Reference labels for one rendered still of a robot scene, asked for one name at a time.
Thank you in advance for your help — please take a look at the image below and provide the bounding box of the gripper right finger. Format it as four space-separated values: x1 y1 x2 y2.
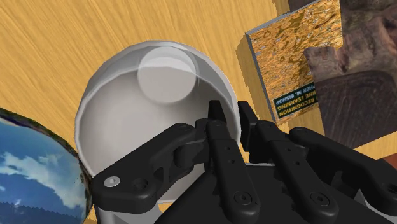
237 101 397 224

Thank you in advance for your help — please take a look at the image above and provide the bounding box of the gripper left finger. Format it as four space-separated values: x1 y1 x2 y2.
90 100 261 224

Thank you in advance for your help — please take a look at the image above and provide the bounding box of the white bowl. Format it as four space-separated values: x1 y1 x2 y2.
74 40 242 204

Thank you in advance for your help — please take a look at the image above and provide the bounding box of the brown wooden figure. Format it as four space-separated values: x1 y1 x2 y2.
288 0 397 150

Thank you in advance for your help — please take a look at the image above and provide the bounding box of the yellow brown patterned book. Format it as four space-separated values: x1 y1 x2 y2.
244 0 345 127

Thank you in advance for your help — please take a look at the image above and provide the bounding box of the blue sky patterned round plate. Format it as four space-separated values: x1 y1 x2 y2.
0 106 94 224

